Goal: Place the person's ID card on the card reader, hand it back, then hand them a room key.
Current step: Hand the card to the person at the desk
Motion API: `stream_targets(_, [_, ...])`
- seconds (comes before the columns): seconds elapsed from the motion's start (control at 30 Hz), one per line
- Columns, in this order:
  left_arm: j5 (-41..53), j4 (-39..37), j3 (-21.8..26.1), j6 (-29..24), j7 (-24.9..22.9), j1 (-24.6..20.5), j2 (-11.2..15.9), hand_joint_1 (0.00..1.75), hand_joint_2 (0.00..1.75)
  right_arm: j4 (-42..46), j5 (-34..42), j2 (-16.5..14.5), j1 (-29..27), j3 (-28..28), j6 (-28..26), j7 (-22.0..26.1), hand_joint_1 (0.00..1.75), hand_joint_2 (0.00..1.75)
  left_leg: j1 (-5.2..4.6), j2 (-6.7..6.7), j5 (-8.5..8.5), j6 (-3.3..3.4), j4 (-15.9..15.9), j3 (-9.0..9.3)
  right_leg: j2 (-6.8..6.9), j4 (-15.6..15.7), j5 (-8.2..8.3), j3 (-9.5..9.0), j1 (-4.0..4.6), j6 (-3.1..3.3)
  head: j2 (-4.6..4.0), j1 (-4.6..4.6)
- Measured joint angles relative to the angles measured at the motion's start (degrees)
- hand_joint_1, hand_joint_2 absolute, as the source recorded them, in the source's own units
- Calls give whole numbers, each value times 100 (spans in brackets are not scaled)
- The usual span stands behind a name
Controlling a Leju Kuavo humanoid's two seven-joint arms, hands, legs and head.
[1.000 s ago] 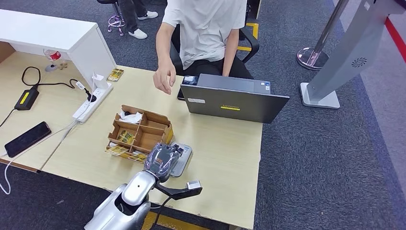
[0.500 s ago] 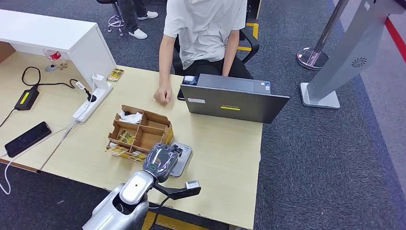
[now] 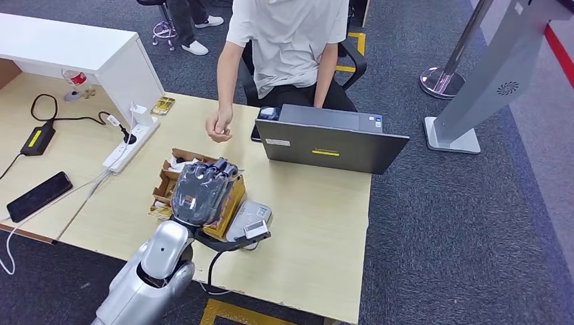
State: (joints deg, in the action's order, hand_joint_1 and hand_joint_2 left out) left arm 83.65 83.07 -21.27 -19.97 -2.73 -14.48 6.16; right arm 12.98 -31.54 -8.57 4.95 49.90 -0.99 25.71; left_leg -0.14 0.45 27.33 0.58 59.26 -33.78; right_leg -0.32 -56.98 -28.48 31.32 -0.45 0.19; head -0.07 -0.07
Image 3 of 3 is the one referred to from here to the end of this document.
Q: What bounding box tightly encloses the person's right hand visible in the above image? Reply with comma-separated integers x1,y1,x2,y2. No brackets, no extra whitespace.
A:
205,107,234,144

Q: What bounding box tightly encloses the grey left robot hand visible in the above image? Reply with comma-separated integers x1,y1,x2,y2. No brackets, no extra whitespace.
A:
170,156,241,228

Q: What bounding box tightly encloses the wooden card organizer box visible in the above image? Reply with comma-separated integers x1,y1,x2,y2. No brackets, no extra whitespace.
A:
148,148,248,242

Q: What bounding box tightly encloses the grey card reader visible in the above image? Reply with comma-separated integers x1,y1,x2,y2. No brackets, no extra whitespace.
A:
225,200,273,251

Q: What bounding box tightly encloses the person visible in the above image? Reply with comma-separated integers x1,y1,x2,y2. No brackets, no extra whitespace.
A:
205,0,358,144
166,0,225,57

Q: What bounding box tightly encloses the white crumpled wrapper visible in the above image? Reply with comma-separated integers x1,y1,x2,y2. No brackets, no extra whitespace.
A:
167,154,205,174

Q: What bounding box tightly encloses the small black glossy device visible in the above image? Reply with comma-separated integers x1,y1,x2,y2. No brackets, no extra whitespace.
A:
257,106,282,122

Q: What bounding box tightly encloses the white plug-in charger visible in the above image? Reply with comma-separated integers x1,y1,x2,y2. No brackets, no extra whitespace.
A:
131,104,155,128

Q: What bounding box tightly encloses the white power strip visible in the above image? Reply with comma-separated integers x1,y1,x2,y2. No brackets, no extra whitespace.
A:
102,117,161,176

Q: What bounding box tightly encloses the chrome stool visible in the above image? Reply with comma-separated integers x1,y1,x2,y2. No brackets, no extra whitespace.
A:
135,0,179,51

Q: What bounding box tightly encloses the grey laptop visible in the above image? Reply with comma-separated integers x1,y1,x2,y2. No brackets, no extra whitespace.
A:
254,104,411,176

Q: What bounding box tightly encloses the yellow floor tape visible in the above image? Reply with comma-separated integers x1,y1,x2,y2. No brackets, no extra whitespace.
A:
335,32,367,74
199,298,299,325

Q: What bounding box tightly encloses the plastic bottle red label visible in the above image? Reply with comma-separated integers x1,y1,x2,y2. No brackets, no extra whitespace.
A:
60,68,92,89

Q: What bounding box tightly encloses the black office chair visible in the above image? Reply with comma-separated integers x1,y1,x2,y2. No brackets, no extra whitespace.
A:
238,38,369,108

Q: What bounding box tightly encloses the large black smartphone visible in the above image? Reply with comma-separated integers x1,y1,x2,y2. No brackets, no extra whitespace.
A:
5,171,74,224

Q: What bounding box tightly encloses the black power brick yellow label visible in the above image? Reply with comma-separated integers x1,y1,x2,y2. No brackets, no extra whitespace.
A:
20,120,58,157

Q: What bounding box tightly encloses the white raised desk counter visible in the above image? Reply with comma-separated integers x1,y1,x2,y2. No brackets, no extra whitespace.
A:
0,12,165,123

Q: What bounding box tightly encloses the dark cabinet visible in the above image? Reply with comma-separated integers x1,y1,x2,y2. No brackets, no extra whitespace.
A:
349,0,372,28

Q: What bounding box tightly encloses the grey kiosk stand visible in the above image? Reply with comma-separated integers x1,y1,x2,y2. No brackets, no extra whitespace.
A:
423,0,574,155

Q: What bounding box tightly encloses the red barrier belt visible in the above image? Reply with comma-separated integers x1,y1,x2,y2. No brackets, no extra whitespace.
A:
544,24,574,88

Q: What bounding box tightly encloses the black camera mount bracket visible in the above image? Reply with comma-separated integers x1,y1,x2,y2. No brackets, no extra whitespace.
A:
194,226,270,253

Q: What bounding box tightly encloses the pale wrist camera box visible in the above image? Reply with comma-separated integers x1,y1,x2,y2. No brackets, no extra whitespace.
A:
243,219,272,241

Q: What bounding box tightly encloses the black camera cable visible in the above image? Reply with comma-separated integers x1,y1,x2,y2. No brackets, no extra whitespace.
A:
206,250,227,295

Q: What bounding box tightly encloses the black plug with cable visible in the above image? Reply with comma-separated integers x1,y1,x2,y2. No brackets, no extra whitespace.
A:
30,93,137,146

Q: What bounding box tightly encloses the white charging cable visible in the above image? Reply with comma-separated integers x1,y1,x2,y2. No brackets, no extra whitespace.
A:
0,102,136,276

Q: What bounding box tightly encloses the thin black cable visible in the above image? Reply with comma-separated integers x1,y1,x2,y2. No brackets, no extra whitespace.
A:
0,152,23,181

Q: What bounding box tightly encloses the silver stanchion post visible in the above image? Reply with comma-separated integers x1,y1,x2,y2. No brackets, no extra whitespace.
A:
419,0,494,100

